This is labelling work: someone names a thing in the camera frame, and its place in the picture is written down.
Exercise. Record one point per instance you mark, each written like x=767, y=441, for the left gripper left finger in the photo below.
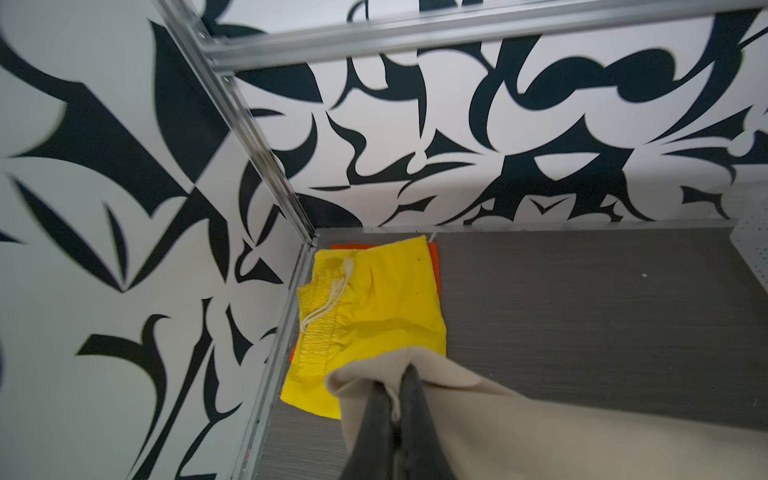
x=373, y=454

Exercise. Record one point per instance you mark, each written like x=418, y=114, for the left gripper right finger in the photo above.
x=422, y=456

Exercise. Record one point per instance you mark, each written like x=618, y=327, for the beige shorts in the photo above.
x=487, y=431

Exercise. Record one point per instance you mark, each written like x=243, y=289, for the yellow shorts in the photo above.
x=366, y=318

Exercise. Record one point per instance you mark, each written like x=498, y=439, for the orange shorts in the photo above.
x=435, y=264

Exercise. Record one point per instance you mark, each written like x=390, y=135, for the white laundry basket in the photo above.
x=749, y=237

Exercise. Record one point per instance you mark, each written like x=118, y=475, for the aluminium cage frame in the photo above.
x=588, y=180

